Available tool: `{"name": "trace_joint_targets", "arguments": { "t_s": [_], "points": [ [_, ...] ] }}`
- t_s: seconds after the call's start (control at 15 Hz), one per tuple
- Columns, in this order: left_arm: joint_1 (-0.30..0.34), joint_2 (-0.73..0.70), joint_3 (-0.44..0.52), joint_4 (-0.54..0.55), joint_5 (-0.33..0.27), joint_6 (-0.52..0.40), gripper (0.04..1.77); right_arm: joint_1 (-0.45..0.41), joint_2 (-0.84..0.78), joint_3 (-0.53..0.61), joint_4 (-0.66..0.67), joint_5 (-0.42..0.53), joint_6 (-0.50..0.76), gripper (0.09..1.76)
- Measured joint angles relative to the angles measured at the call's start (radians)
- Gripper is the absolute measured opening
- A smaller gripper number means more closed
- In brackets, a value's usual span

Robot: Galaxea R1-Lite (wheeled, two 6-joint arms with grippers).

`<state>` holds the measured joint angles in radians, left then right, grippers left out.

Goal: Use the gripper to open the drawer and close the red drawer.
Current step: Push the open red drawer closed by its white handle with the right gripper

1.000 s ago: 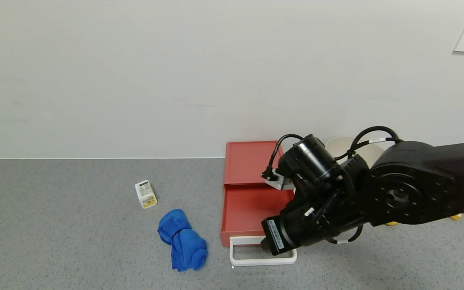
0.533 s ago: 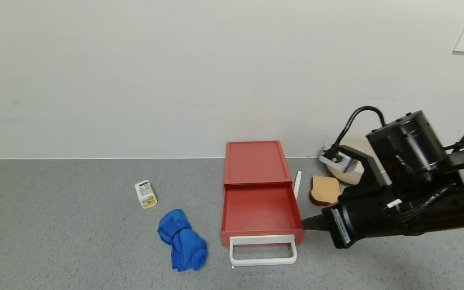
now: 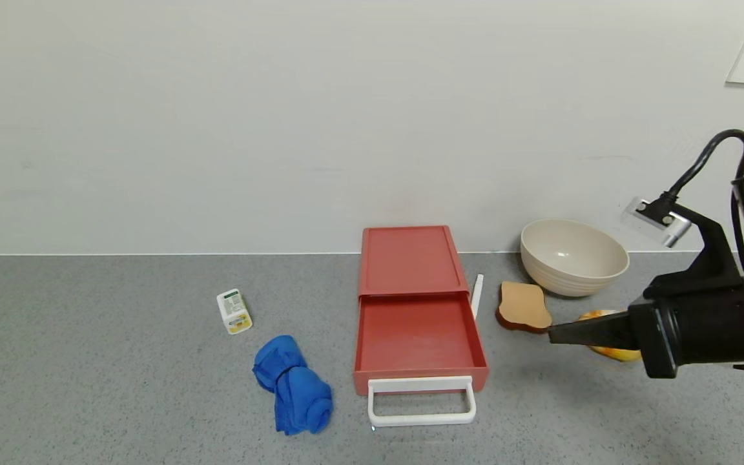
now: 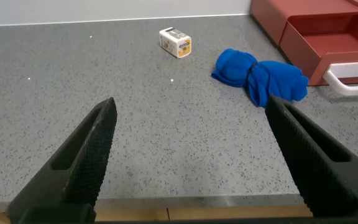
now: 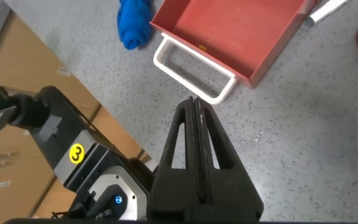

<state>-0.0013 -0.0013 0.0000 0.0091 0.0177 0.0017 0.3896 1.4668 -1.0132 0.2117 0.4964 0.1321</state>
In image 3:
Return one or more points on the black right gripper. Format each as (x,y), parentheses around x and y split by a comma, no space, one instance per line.
(653,338)

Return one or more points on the orange swirl bread bun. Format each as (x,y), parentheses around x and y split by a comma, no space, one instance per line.
(614,354)

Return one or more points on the brown toast slice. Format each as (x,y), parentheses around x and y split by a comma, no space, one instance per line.
(522,307)

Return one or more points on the beige ribbed bowl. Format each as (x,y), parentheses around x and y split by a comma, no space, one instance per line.
(572,255)

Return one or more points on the white marker pen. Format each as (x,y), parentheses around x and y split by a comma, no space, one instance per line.
(477,294)

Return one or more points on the blue rolled towel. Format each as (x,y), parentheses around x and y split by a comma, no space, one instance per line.
(294,384)

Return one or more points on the small white yellow carton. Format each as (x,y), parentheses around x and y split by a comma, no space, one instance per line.
(234,311)

